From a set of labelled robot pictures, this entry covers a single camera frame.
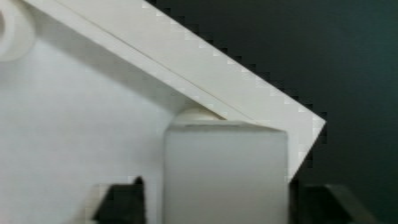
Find white square tabletop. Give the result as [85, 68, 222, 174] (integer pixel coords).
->
[0, 0, 325, 224]

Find white leg with tag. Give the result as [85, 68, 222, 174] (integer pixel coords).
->
[163, 108, 290, 224]

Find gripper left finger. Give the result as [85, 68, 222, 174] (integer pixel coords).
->
[92, 177, 147, 224]

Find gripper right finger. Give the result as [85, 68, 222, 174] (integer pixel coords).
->
[290, 183, 380, 224]

